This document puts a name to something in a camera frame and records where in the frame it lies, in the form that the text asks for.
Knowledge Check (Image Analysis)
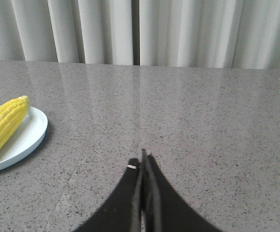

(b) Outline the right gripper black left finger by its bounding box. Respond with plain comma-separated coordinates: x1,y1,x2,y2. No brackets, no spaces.
75,158,142,232

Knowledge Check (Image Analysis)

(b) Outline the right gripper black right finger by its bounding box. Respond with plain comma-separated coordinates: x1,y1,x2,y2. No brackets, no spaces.
141,149,220,232

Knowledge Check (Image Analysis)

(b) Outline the light blue round plate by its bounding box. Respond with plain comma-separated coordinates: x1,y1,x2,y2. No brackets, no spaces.
0,107,48,170

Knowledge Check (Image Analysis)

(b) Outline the yellow toy corn cob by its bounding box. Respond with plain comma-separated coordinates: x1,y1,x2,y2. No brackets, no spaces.
0,96,29,150

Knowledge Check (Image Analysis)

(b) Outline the grey pleated curtain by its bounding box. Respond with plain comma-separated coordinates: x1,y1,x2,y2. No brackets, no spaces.
0,0,280,69

